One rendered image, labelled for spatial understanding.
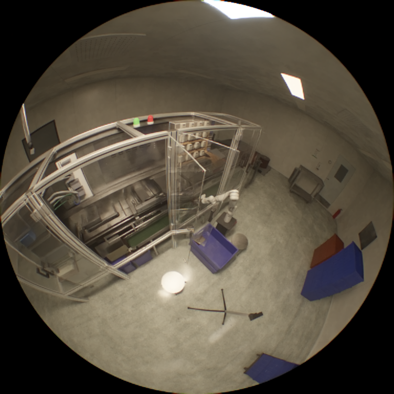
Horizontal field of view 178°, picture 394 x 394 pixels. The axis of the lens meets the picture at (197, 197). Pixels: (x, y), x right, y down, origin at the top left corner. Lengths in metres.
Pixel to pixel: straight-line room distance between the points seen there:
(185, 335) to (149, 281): 0.98
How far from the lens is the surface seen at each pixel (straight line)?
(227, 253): 2.01
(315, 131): 5.44
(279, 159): 5.66
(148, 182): 1.55
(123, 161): 1.38
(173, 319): 2.04
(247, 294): 2.26
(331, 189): 5.89
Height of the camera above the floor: 2.00
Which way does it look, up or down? 44 degrees down
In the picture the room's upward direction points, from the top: 9 degrees clockwise
